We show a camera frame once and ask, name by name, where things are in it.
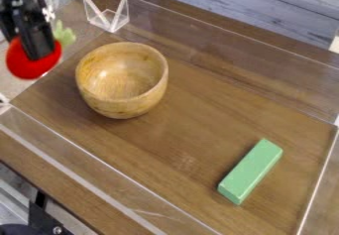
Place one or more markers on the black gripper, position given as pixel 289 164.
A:
pixel 33 16

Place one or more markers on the red toy strawberry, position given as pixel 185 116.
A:
pixel 27 68

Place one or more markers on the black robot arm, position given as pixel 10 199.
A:
pixel 26 19

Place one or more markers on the wooden bowl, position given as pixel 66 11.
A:
pixel 122 78

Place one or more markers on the clear acrylic tray walls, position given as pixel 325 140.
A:
pixel 142 176

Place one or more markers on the black clamp under table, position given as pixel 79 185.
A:
pixel 42 222

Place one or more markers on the green rectangular block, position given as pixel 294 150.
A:
pixel 246 175

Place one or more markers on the clear acrylic corner bracket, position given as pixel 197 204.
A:
pixel 109 20

